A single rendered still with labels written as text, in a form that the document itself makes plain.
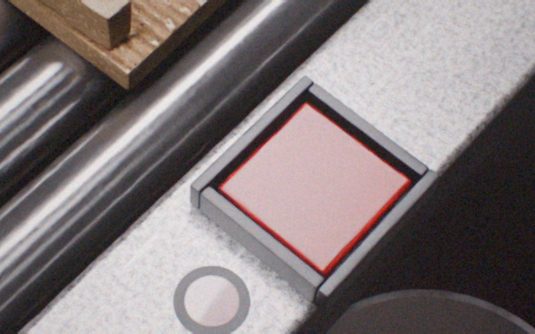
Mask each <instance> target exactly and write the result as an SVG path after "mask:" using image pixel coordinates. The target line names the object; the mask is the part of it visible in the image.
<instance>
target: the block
mask: <svg viewBox="0 0 535 334"><path fill-rule="evenodd" d="M41 1H42V2H44V4H46V5H47V6H49V7H50V8H52V9H53V10H55V11H56V12H57V13H58V14H59V15H60V16H62V18H63V19H64V20H66V21H67V22H68V23H69V24H70V25H71V26H73V27H76V28H77V29H79V31H80V32H82V33H83V34H84V35H86V36H87V37H90V38H92V39H93V40H95V41H96V42H98V43H99V44H100V45H103V46H104V47H105V48H106V49H113V48H114V47H115V46H117V45H118V43H119V42H120V41H121V40H122V39H124V38H125V37H126V36H127V35H128V34H129V33H131V32H132V17H133V10H132V0H41Z"/></svg>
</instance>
